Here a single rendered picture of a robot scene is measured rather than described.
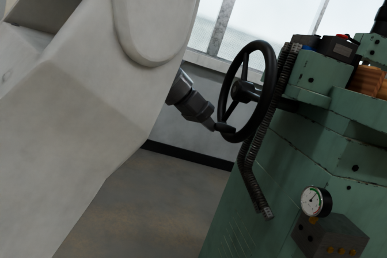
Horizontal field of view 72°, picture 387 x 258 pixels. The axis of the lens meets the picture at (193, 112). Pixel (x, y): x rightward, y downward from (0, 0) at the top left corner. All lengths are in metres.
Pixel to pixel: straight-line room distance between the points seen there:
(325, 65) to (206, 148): 1.62
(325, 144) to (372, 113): 0.13
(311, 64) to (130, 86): 0.56
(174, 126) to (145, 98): 1.94
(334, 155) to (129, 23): 0.59
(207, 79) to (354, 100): 1.50
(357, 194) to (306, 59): 0.35
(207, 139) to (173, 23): 2.02
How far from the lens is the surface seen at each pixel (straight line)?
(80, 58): 0.17
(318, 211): 0.62
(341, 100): 0.72
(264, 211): 0.70
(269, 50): 0.67
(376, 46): 0.91
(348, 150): 0.69
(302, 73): 0.70
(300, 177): 0.76
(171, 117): 2.12
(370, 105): 0.66
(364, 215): 0.82
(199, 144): 2.20
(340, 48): 0.74
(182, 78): 0.64
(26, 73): 0.18
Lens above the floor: 0.88
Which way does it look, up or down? 13 degrees down
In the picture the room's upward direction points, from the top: 18 degrees clockwise
